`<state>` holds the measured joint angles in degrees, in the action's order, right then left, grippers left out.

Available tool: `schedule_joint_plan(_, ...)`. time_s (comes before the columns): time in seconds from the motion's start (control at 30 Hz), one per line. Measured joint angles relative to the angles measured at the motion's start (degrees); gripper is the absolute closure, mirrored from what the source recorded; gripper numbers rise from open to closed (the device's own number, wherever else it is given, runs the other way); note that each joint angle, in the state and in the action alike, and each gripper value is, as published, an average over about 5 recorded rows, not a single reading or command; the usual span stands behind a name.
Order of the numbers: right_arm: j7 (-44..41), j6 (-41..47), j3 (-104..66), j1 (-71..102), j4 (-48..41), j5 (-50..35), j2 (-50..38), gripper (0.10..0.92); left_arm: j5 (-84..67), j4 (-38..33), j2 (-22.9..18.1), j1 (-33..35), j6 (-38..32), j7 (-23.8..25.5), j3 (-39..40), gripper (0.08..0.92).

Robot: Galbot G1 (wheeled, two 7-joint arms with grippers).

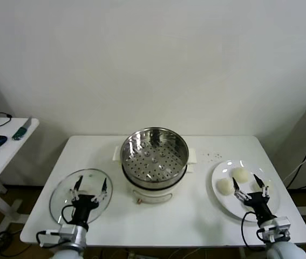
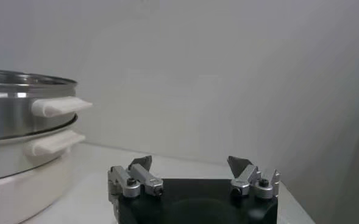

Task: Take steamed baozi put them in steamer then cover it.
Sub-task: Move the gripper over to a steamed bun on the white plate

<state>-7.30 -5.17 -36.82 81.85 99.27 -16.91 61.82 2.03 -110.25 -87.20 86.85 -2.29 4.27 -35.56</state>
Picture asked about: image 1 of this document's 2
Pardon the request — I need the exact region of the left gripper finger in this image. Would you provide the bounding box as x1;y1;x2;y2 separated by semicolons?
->
70;175;84;202
92;178;108;202

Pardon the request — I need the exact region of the white wall cable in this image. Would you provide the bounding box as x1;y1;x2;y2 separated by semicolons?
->
282;145;306;184

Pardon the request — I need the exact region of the white electric cooking pot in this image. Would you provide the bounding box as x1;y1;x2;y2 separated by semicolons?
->
113;145;198;206

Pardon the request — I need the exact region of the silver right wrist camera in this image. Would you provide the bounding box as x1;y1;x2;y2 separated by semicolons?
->
259;215;291;242

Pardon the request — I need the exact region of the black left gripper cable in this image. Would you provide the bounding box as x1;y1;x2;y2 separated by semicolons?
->
35;204;75;248

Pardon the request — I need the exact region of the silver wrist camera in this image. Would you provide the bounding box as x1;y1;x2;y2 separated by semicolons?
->
44;223;77;240
259;215;291;242

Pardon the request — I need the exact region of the white steamed baozi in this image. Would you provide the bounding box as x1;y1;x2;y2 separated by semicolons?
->
231;167;250;184
216;178;235;195
250;182;275;195

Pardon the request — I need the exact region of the large white plate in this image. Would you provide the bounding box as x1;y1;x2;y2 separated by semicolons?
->
211;160;281;223

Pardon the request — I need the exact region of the perforated steel steamer basket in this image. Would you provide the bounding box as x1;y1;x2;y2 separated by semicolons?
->
120;127;190;189

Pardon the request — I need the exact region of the black looped desk cable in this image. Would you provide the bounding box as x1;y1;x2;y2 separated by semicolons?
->
0;112;12;127

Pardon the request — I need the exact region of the green handled utility knife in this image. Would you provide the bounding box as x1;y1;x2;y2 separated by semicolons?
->
11;116;32;141

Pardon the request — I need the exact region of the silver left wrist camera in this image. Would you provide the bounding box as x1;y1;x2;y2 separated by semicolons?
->
44;223;77;240

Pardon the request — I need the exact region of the black floor cable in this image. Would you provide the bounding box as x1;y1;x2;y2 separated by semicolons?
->
0;198;35;257

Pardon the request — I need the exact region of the round glass pot lid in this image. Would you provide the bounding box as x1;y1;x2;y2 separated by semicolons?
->
49;168;114;224

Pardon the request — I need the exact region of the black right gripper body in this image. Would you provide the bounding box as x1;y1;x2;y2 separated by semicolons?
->
243;193;276;221

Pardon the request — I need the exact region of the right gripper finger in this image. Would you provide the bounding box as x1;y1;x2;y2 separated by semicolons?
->
232;176;249;202
253;174;271;197

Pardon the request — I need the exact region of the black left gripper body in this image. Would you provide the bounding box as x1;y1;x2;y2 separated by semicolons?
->
70;194;99;230

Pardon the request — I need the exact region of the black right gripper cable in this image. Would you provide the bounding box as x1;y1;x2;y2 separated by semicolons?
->
240;212;267;248

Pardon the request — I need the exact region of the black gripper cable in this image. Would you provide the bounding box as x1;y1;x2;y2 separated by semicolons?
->
240;212;267;248
35;204;75;248

